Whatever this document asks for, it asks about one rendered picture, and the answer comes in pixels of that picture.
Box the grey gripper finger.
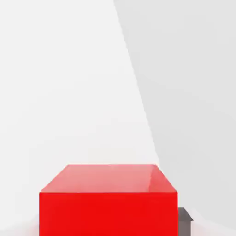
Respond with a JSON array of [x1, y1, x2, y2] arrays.
[[177, 207, 208, 236]]

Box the small red cube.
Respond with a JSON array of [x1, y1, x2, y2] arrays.
[[39, 164, 179, 236]]

